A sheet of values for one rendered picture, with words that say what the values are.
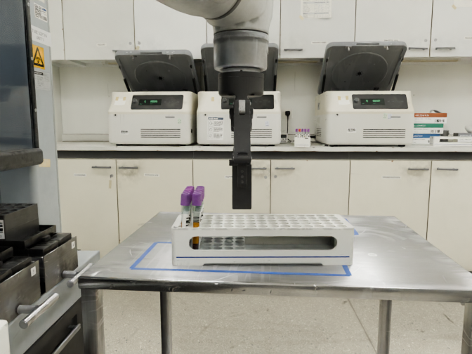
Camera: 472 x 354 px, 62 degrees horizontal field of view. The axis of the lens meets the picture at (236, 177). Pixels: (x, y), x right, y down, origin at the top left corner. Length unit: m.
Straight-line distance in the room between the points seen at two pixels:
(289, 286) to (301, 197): 2.07
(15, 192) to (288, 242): 0.60
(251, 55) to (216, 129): 1.98
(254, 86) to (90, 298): 0.41
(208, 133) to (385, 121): 1.14
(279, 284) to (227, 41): 0.37
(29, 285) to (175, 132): 1.96
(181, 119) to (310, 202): 1.00
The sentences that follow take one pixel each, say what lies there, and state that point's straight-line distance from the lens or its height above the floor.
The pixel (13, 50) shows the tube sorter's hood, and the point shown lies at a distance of 0.90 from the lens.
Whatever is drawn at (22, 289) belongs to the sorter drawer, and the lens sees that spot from 0.77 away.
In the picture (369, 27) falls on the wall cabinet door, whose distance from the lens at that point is 3.05.
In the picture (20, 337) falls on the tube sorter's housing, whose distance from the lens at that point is 0.79.
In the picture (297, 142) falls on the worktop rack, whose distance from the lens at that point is 2.56.
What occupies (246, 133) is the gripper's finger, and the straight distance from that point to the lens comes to 0.59.
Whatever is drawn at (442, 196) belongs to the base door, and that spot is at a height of 0.58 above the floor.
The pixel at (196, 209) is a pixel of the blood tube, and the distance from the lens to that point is 0.65.
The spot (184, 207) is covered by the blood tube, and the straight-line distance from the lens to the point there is 0.65.
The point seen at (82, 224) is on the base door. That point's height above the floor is 0.37.
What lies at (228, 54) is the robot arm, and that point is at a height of 1.15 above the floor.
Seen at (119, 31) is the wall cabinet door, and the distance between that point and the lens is 3.10.
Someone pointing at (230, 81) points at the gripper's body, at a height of 1.11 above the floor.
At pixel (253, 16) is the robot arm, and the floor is 1.21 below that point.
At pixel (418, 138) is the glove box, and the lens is 3.22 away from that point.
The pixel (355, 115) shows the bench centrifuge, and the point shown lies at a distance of 2.67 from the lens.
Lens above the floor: 1.05
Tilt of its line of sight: 8 degrees down
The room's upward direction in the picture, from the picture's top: straight up
